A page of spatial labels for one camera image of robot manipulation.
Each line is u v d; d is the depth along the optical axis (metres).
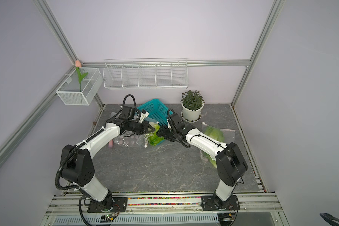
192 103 0.99
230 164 0.45
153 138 0.82
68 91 0.79
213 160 0.82
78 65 0.89
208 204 0.73
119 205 0.74
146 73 0.99
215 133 0.95
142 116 0.80
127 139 0.94
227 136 0.97
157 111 1.14
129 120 0.73
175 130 0.65
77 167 0.45
